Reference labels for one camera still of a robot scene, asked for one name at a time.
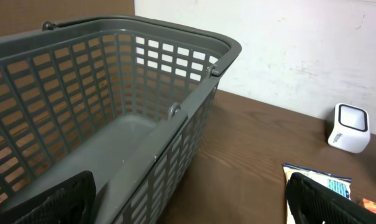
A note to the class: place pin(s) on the dark grey plastic basket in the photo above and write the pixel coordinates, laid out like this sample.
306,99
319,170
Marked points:
124,97

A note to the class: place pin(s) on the small orange tissue pack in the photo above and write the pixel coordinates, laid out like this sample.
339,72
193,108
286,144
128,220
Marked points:
368,204

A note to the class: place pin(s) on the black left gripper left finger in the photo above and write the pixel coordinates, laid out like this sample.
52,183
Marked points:
71,201

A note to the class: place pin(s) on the white barcode scanner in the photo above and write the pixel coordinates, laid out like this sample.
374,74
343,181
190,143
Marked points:
348,128

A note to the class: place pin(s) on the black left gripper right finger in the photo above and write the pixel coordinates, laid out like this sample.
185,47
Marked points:
311,202

